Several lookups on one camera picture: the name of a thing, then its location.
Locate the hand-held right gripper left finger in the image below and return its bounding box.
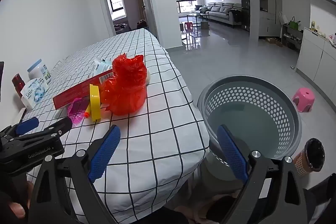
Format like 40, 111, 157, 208
28, 124, 121, 224

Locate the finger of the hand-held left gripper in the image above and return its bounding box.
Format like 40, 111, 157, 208
13, 116, 73, 144
0, 118, 40, 141

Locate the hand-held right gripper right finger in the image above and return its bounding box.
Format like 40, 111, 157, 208
217, 124, 307, 224

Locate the pink translucent plastic piece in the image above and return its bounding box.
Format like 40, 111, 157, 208
67, 97, 91, 127

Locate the long red cardboard box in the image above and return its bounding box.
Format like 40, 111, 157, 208
52, 69, 115, 110

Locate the yellow plastic ring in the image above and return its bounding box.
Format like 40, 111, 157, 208
89, 84, 101, 122

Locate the grey perforated laundry basket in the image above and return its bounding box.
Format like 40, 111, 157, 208
197, 75, 302, 185

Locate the red plastic bag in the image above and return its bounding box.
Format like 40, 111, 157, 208
101, 54, 147, 116

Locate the blue and white plastic packet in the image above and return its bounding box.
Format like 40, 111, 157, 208
92, 58, 114, 79

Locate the person's left hand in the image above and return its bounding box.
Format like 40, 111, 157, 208
7, 180, 35, 219

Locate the white plastic strip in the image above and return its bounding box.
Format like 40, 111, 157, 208
16, 107, 27, 123

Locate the white and blue tissue pack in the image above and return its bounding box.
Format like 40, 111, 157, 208
20, 78, 50, 109

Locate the red bottle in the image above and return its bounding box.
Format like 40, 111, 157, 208
12, 73, 26, 97

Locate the white jar with blue lid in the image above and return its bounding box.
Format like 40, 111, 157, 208
27, 59, 52, 84

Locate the white checked tablecloth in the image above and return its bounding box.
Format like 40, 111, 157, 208
20, 28, 210, 216

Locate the brown bin with black liner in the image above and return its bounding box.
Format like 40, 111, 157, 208
293, 138, 326, 177

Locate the pink plastic stool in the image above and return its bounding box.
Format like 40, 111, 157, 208
292, 87, 315, 112

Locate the white base cabinet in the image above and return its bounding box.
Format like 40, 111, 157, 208
295, 27, 336, 98

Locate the shoe rack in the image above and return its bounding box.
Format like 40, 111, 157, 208
281, 24, 303, 51

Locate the bedroom window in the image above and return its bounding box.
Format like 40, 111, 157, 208
106, 0, 124, 12

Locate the glass coffee table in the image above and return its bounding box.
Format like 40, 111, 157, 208
187, 13, 208, 24

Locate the grey sofa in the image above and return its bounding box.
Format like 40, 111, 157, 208
196, 2, 242, 28

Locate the green bag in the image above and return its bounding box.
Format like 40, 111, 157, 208
289, 16, 301, 30

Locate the dark door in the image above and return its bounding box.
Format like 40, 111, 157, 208
240, 0, 250, 30

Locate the white door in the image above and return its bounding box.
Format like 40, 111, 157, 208
139, 0, 158, 35

